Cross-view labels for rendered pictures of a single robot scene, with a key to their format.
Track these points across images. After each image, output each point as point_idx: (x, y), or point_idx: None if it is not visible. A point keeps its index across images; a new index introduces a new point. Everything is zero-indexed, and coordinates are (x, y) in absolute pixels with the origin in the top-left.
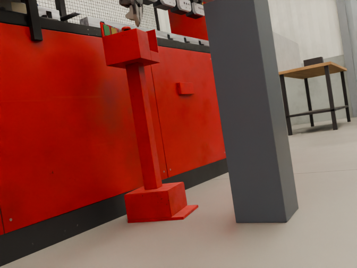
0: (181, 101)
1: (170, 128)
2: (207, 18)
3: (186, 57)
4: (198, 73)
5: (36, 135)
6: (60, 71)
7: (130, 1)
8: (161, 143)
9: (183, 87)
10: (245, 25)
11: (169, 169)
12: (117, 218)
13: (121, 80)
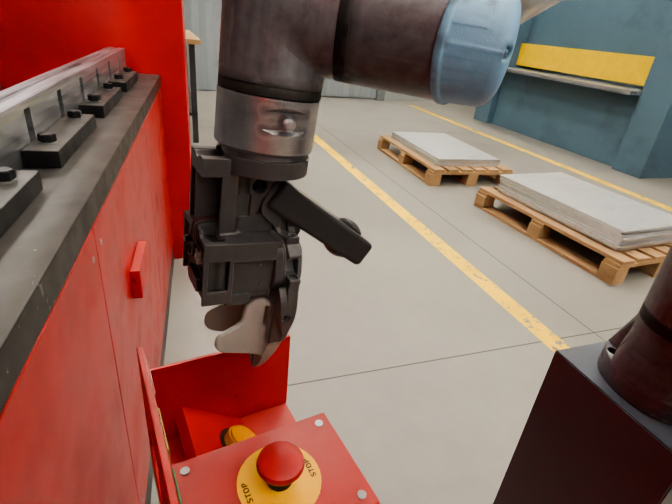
0: (136, 308)
1: (135, 406)
2: (670, 496)
3: (130, 175)
4: (140, 196)
5: None
6: None
7: (264, 289)
8: (132, 474)
9: (142, 276)
10: None
11: (142, 501)
12: None
13: (75, 468)
